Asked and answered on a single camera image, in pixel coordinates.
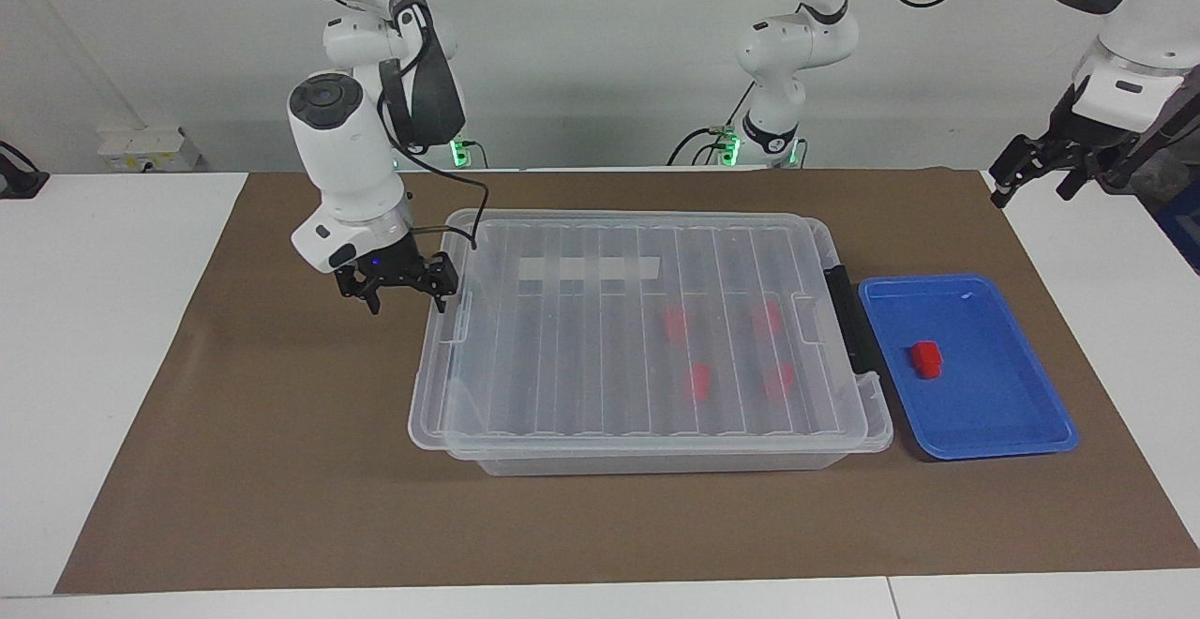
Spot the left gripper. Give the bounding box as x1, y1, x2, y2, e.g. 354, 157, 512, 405
988, 84, 1141, 210

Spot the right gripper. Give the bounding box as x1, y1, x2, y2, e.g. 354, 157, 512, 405
331, 234, 461, 316

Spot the clear plastic box lid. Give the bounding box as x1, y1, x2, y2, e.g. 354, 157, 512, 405
408, 208, 894, 460

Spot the black box latch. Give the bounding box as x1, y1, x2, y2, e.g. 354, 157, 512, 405
824, 264, 883, 377

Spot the clear plastic storage box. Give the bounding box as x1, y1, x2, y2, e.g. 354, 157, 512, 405
441, 210, 892, 478

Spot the black stand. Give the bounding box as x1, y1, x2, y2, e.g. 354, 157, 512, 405
0, 140, 51, 201
1112, 94, 1200, 190

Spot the blue plastic tray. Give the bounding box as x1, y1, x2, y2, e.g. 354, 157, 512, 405
857, 273, 1080, 461

